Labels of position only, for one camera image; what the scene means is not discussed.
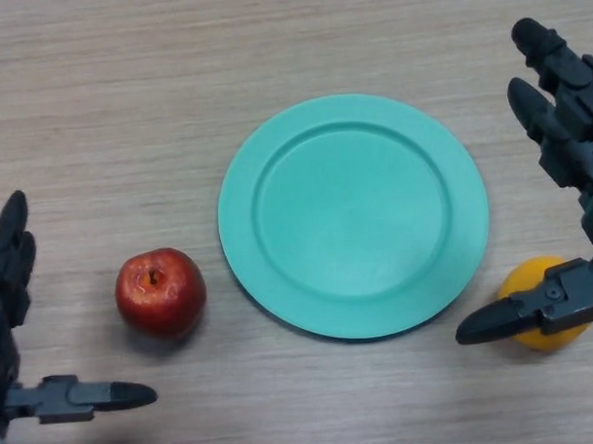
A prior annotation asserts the red apple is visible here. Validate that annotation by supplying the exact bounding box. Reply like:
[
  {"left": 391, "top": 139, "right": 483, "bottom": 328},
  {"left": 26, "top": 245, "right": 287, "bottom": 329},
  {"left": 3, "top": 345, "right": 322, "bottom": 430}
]
[{"left": 113, "top": 245, "right": 209, "bottom": 341}]

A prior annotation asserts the green round plate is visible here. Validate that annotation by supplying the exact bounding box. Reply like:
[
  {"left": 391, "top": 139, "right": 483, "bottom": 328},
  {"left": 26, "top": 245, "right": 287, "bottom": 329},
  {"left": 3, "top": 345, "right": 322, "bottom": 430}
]
[{"left": 213, "top": 89, "right": 495, "bottom": 346}]

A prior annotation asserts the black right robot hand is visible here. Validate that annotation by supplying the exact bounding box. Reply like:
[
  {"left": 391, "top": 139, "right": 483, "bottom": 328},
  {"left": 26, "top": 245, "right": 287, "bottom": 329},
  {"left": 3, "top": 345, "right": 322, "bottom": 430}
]
[{"left": 443, "top": 15, "right": 593, "bottom": 347}]

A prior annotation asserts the orange fruit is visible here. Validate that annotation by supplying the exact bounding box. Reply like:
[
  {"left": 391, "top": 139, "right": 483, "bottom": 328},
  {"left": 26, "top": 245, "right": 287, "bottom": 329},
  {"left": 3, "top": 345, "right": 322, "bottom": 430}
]
[{"left": 496, "top": 253, "right": 593, "bottom": 355}]

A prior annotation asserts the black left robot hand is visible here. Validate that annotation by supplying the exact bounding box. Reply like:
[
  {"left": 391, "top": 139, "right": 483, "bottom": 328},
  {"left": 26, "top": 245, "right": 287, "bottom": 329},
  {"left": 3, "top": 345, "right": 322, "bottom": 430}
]
[{"left": 0, "top": 185, "right": 160, "bottom": 438}]

